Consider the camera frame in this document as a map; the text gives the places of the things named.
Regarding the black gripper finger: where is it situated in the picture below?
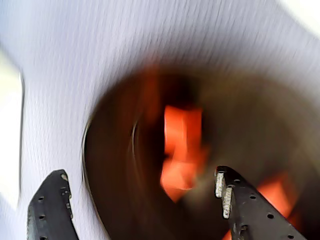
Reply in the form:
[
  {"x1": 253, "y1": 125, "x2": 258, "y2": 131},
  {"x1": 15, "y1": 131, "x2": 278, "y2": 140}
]
[
  {"x1": 26, "y1": 169, "x2": 80, "y2": 240},
  {"x1": 213, "y1": 165, "x2": 308, "y2": 240}
]

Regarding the blue woven table cloth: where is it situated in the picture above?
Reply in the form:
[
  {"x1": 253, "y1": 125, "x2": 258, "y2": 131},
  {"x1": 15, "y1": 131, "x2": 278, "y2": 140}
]
[{"x1": 0, "y1": 0, "x2": 320, "y2": 240}]

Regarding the black metal bucket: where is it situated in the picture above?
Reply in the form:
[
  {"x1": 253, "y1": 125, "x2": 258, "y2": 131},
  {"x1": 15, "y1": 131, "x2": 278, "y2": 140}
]
[{"x1": 81, "y1": 67, "x2": 320, "y2": 240}]

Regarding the white round plate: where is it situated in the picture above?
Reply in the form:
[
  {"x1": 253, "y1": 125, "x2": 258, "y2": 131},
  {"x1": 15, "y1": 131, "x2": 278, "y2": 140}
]
[{"x1": 0, "y1": 47, "x2": 25, "y2": 203}]

